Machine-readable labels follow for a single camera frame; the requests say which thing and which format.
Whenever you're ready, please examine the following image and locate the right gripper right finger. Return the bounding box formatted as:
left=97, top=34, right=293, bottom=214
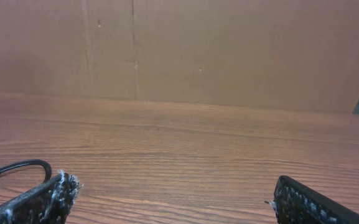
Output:
left=269, top=175, right=359, bottom=224

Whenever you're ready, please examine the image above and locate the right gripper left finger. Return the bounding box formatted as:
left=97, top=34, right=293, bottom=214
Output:
left=0, top=171, right=80, bottom=224

